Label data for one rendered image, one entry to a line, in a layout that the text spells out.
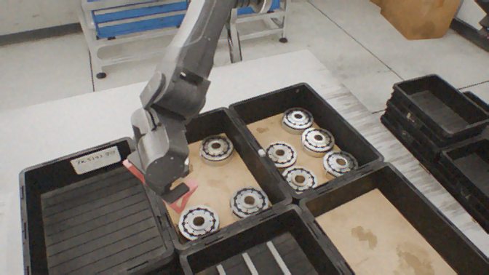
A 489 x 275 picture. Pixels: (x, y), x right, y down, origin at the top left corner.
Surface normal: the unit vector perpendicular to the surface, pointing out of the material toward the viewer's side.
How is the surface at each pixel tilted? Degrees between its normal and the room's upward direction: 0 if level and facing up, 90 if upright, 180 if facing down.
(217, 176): 0
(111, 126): 0
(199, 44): 68
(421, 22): 90
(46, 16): 90
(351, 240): 0
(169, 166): 88
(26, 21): 90
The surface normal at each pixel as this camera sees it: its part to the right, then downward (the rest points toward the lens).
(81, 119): 0.02, -0.70
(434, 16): 0.18, 0.69
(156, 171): 0.40, 0.63
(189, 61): 0.63, 0.23
